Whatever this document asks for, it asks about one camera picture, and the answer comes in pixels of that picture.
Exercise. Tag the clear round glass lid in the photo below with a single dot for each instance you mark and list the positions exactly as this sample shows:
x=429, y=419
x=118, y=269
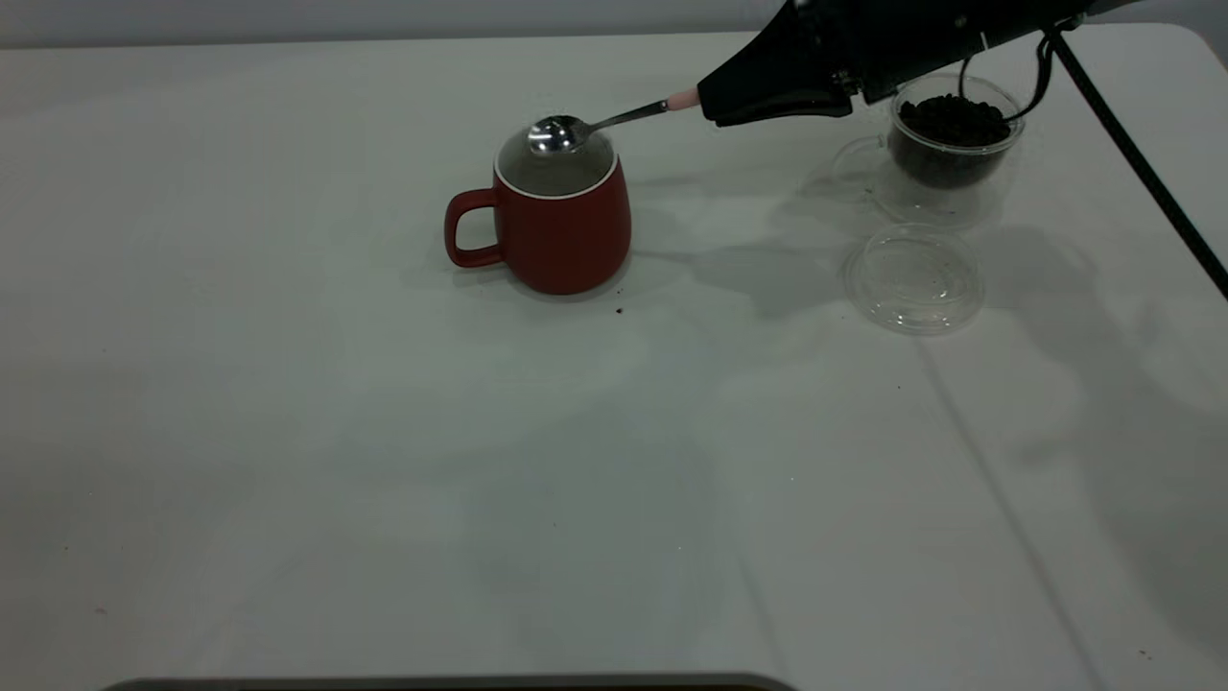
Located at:
x=916, y=307

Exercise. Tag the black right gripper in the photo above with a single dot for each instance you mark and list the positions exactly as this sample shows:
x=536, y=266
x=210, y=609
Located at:
x=921, y=38

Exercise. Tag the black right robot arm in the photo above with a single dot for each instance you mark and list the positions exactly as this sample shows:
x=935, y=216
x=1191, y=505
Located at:
x=1108, y=6

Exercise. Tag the dark coffee beans heap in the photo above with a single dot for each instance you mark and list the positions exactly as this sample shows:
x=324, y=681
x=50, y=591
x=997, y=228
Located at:
x=955, y=144

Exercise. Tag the red ceramic mug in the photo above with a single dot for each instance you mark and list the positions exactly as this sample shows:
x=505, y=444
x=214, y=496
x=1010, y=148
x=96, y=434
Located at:
x=566, y=240

